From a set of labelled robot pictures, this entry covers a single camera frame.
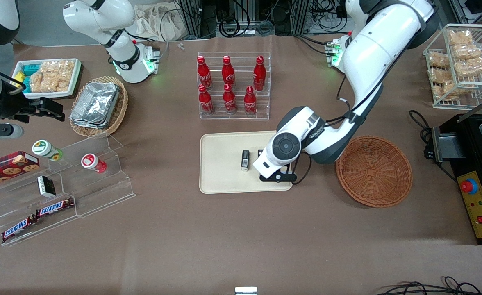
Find white rectangular snack tray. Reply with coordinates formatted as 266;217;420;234
13;58;82;99

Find beige plastic tray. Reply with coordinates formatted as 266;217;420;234
200;130;293;194

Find black control box yellow panel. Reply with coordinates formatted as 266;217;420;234
431;113;482;245

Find clear acrylic stepped shelf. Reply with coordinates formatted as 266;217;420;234
0;133;136;247

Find stacked aluminium foil trays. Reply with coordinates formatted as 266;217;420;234
70;82;121;130

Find green lidded cup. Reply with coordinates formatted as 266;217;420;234
32;139;64;161

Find black control box cable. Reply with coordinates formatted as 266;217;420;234
409;109;457;183

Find red cookie box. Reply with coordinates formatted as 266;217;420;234
0;151;40;190

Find large rice cracker bag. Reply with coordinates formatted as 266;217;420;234
30;60;75;93

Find brown wicker basket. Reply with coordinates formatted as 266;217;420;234
336;136;413;208

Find aluminium frame post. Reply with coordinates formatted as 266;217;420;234
180;0;204;39
293;0;312;34

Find black floor cables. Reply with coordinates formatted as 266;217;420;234
374;276;482;295

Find Snickers chocolate bar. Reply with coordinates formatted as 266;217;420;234
35;197;75;218
1;216;37;242

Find red cola bottle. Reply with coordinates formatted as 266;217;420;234
223;83;238;114
197;56;213;91
243;86;258;116
198;84;215;115
221;55;236;86
253;56;267;92

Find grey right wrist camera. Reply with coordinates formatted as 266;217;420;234
0;123;24;140

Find rice cracker snack bag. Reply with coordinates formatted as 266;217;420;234
428;52;451;68
431;81;458;100
428;68;451;83
452;44;482;60
454;57;482;77
448;30;474;45

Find red lidded cup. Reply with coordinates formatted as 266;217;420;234
81;153;107;174

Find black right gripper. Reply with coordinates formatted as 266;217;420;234
0;83;66;124

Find coiled black cable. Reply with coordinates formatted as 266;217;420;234
218;16;241;38

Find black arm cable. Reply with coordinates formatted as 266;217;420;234
294;35;409;186

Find light wicker basket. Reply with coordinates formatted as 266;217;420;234
69;76;129;138

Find grey metal bar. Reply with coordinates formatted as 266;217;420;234
457;91;482;124

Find white cloth bag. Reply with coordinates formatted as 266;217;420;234
134;3;182;42

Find clear acrylic bottle rack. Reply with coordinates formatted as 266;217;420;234
197;52;273;120

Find red emergency stop button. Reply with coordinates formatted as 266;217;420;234
460;179;479;195

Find teal snack packet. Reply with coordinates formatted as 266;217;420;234
21;63;41;94

